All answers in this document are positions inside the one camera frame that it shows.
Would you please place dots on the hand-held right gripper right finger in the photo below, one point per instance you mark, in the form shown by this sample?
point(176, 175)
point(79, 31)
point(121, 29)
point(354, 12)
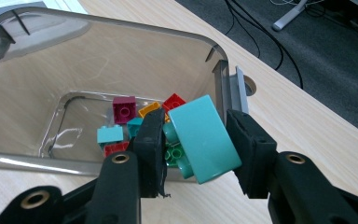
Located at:
point(254, 155)

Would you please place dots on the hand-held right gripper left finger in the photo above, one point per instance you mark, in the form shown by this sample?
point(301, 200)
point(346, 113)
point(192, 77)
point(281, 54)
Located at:
point(150, 155)

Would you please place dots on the pile of coloured toy blocks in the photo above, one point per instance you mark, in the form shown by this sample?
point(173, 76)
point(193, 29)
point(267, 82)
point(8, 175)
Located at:
point(110, 135)

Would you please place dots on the orange toy brick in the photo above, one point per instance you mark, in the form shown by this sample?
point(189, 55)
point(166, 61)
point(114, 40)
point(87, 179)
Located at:
point(149, 109)

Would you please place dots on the maroon toy brick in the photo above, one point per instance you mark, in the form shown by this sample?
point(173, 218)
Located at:
point(124, 110)

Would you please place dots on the large cyan toy brick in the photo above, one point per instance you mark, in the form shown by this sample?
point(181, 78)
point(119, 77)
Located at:
point(203, 140)

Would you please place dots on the red toy brick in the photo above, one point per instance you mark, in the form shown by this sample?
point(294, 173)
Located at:
point(173, 102)

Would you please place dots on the clear brown storage box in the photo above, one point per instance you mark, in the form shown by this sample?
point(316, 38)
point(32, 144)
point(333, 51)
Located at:
point(74, 62)

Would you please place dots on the white desk frame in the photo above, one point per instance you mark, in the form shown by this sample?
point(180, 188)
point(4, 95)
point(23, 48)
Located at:
point(287, 18)

